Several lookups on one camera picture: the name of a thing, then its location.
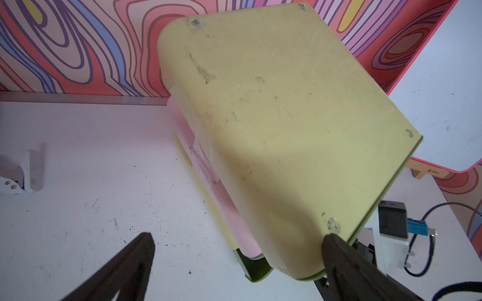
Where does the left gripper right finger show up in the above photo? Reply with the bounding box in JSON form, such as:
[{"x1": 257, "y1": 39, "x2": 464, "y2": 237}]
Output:
[{"x1": 321, "y1": 234, "x2": 421, "y2": 300}]

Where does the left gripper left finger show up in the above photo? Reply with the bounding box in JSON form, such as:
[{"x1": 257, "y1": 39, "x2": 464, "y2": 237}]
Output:
[{"x1": 64, "y1": 232, "x2": 155, "y2": 300}]

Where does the green yellow drawer cabinet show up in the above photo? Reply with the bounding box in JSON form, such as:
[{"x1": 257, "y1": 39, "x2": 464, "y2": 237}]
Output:
[{"x1": 158, "y1": 3, "x2": 423, "y2": 280}]

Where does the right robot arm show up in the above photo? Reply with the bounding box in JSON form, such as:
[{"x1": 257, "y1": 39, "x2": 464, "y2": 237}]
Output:
[{"x1": 315, "y1": 240, "x2": 481, "y2": 300}]

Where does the wooden whiteboard easel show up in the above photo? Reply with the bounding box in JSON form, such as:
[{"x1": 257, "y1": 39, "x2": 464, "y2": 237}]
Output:
[{"x1": 405, "y1": 158, "x2": 449, "y2": 179}]

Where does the small white clip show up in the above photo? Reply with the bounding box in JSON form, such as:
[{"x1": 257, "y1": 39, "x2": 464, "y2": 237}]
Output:
[{"x1": 1, "y1": 142, "x2": 47, "y2": 194}]

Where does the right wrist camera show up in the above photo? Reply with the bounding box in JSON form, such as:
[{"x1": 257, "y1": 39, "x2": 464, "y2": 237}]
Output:
[{"x1": 365, "y1": 201, "x2": 438, "y2": 277}]

